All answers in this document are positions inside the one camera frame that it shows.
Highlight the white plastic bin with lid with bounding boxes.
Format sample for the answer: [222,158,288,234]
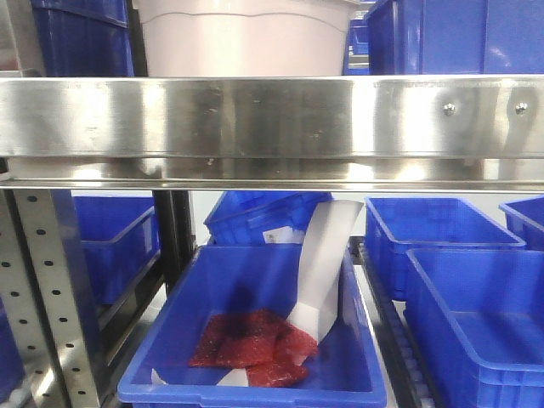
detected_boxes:
[133,1,359,77]

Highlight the tilted blue bin behind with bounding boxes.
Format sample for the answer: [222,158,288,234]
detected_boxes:
[204,190,332,246]

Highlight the blue bin with red bags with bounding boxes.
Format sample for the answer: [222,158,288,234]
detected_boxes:
[117,244,387,407]

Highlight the blue bin back right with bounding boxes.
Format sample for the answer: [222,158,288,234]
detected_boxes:
[365,196,526,301]

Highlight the blue bin lower left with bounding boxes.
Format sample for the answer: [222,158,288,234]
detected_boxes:
[73,195,161,305]

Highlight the stainless steel shelf beam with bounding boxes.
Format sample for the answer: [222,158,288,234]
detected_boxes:
[1,75,543,193]

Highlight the blue bin upper right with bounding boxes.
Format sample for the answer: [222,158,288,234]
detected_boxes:
[365,1,543,75]

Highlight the blue bin front right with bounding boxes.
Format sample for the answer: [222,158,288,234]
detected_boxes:
[405,249,543,407]

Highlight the perforated steel shelf upright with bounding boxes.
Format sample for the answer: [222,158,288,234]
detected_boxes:
[1,190,108,407]

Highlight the blue bin far right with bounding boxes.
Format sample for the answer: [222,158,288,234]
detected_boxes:
[499,195,543,251]

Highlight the blue bin upper left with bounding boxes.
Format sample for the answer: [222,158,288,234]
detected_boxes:
[31,1,133,77]

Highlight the white paper strip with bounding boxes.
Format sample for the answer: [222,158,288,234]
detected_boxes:
[150,199,365,388]

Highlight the red plastic bags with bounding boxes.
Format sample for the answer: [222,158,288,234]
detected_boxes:
[189,309,319,388]

